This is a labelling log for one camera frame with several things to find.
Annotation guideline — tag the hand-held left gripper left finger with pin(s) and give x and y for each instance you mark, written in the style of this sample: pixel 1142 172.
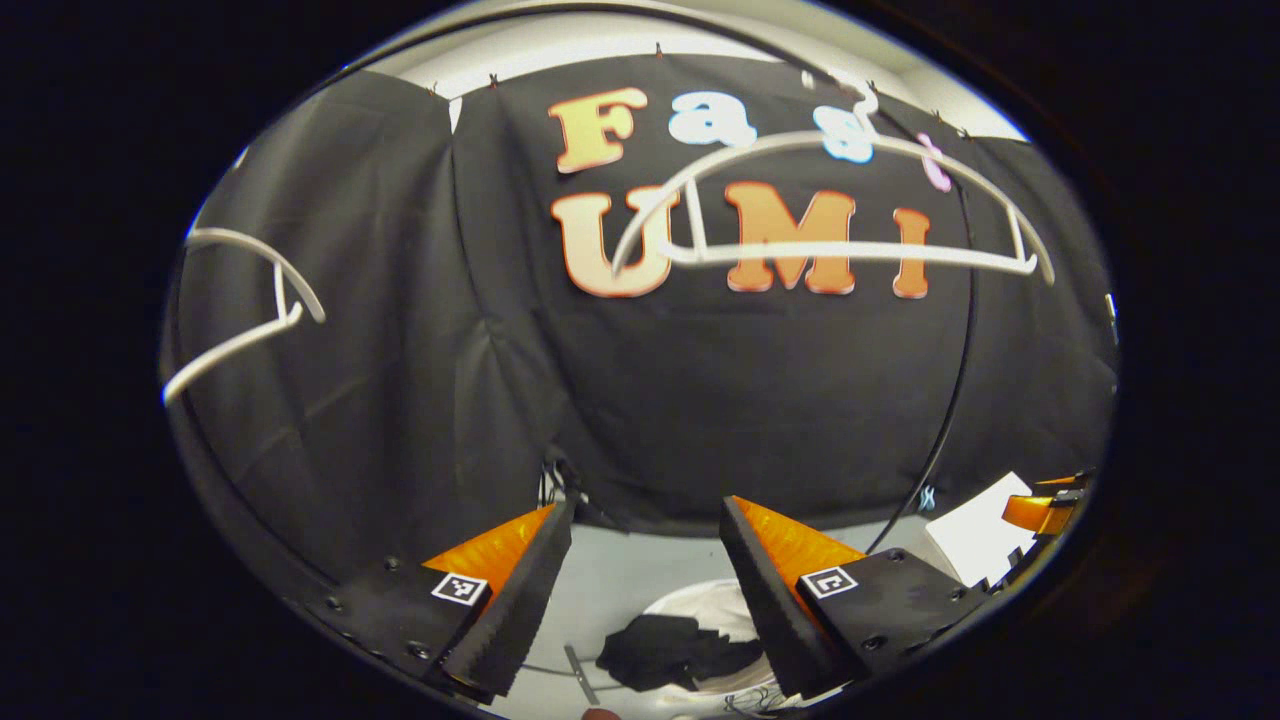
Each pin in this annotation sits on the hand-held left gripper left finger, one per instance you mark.
pixel 520 610

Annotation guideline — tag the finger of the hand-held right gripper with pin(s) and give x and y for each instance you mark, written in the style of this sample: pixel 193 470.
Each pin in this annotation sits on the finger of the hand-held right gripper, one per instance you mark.
pixel 1035 512

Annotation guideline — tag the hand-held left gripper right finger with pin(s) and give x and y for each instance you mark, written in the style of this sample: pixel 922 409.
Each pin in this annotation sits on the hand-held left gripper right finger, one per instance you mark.
pixel 770 610

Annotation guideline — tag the white laundry hamper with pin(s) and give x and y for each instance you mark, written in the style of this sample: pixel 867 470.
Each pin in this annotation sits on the white laundry hamper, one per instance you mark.
pixel 710 600

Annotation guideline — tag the black knit cardigan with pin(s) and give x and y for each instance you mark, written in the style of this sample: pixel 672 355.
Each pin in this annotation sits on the black knit cardigan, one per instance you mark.
pixel 670 650

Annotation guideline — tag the white plastic hanger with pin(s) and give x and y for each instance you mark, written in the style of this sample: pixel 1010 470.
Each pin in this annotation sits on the white plastic hanger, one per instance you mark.
pixel 235 349
pixel 850 251

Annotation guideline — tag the white box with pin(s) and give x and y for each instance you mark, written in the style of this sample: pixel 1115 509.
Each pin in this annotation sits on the white box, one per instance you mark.
pixel 975 535

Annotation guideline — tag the black backdrop cloth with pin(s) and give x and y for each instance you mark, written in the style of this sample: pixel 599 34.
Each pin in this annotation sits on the black backdrop cloth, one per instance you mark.
pixel 750 400

